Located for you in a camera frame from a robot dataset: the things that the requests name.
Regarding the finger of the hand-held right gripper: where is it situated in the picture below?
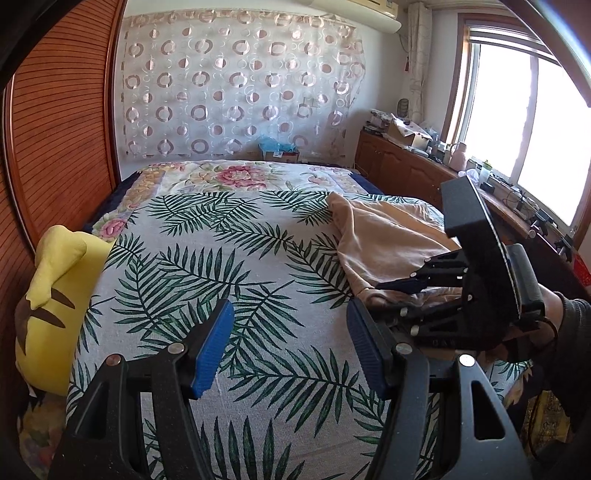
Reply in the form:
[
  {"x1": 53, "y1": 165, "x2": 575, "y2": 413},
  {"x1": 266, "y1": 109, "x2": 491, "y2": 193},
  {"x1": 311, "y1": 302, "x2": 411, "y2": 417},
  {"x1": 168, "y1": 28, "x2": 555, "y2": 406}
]
[
  {"x1": 367, "y1": 295, "x2": 467, "y2": 349},
  {"x1": 375, "y1": 251, "x2": 469, "y2": 292}
]

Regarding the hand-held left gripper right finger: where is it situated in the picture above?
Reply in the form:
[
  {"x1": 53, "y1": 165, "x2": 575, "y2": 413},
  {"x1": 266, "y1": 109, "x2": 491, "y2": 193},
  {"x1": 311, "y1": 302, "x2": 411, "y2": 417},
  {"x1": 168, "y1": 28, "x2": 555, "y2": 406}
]
[{"x1": 346, "y1": 299, "x2": 529, "y2": 480}]

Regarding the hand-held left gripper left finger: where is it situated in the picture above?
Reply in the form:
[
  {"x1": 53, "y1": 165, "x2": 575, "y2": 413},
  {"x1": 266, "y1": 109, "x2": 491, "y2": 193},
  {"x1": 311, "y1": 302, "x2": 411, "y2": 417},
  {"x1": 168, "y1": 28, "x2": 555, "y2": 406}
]
[{"x1": 48, "y1": 298, "x2": 236, "y2": 480}]

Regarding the beige printed t-shirt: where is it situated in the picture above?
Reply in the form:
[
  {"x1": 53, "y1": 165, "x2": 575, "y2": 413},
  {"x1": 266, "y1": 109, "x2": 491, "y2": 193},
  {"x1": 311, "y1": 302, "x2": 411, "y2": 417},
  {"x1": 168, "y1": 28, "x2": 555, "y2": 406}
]
[{"x1": 327, "y1": 191, "x2": 532, "y2": 365}]

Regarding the person's right forearm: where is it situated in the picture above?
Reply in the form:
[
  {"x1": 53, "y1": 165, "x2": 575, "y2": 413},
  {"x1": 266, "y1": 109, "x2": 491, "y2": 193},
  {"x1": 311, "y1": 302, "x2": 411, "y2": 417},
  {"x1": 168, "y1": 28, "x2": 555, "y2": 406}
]
[{"x1": 531, "y1": 295, "x2": 591, "y2": 444}]

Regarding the person's right hand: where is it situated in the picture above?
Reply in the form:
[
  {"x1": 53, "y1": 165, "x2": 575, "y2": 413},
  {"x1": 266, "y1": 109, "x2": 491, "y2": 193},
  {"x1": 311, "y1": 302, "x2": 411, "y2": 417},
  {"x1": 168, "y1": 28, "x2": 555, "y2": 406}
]
[{"x1": 501, "y1": 285, "x2": 566, "y2": 365}]

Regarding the green leaf print bedsheet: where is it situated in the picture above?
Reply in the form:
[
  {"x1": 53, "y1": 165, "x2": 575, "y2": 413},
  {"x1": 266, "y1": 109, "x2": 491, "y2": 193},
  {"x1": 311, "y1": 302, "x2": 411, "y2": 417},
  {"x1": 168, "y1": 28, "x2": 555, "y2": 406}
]
[{"x1": 65, "y1": 189, "x2": 532, "y2": 480}]

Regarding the wooden side cabinet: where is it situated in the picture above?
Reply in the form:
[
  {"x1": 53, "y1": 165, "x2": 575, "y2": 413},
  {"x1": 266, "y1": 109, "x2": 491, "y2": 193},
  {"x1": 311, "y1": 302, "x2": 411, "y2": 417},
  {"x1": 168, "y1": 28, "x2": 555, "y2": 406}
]
[{"x1": 355, "y1": 129, "x2": 591, "y2": 301}]

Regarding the open cardboard box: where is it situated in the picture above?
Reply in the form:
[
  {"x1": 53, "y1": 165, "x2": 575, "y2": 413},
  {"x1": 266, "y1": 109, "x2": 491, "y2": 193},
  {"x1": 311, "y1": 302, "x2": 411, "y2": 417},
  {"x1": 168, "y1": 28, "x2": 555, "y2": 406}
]
[{"x1": 385, "y1": 117, "x2": 430, "y2": 148}]

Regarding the window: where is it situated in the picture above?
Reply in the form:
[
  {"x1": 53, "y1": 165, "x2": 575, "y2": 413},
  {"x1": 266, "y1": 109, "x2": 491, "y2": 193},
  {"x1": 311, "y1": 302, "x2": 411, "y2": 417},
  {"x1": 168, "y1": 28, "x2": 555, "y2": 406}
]
[{"x1": 443, "y1": 14, "x2": 591, "y2": 232}]

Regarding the yellow plush toy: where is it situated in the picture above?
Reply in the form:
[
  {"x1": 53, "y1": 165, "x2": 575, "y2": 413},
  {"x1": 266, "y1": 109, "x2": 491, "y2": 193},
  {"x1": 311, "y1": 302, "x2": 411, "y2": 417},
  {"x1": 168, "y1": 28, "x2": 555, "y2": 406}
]
[{"x1": 15, "y1": 224, "x2": 116, "y2": 398}]

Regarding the floral quilt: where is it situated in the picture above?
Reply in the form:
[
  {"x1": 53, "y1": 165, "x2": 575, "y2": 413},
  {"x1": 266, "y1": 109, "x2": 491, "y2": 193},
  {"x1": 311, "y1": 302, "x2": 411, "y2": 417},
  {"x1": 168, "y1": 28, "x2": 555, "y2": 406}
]
[{"x1": 92, "y1": 159, "x2": 370, "y2": 241}]

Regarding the navy bed mattress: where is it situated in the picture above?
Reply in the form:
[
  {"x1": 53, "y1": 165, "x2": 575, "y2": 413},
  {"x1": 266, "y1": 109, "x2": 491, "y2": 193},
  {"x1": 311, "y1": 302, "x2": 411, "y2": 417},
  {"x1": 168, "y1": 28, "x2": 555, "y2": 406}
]
[{"x1": 83, "y1": 168, "x2": 384, "y2": 232}]

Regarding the box with blue plastic bag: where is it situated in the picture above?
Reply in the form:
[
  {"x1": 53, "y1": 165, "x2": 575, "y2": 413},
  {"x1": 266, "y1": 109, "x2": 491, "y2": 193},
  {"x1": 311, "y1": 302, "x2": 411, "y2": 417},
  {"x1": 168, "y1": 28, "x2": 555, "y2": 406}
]
[{"x1": 259, "y1": 135, "x2": 301, "y2": 162}]

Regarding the white patterned window curtain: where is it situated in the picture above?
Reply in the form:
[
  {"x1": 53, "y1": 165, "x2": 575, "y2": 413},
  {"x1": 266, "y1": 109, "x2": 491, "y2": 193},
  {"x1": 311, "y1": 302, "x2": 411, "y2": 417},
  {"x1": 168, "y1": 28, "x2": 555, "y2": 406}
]
[{"x1": 406, "y1": 2, "x2": 432, "y2": 123}]

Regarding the wooden louvered wardrobe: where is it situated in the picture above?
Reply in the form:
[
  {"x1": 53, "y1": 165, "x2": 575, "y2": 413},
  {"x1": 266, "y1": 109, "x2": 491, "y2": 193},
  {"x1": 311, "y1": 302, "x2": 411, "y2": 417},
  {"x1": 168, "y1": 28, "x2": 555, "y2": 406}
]
[{"x1": 0, "y1": 0, "x2": 127, "y2": 462}]

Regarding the white air conditioner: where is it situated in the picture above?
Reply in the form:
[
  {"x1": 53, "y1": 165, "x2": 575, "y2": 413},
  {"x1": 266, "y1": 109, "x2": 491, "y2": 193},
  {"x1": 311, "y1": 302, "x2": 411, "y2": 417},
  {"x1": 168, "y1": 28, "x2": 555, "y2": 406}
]
[{"x1": 307, "y1": 0, "x2": 402, "y2": 34}]

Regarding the sheer circle pattern curtain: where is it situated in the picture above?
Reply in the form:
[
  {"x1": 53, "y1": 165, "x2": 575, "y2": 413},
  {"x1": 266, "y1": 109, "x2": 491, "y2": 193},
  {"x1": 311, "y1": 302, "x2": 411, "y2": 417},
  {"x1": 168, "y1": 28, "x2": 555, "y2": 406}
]
[{"x1": 117, "y1": 11, "x2": 365, "y2": 162}]

